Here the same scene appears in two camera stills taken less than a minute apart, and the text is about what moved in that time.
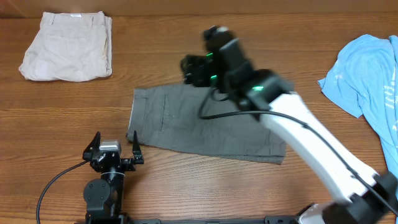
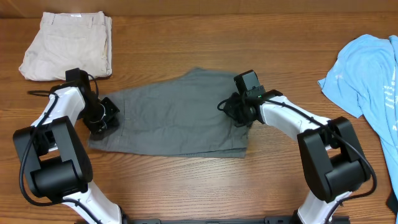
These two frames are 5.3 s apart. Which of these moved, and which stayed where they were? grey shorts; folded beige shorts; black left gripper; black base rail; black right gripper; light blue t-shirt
Moved: grey shorts; black right gripper; black left gripper
Stayed: light blue t-shirt; black base rail; folded beige shorts
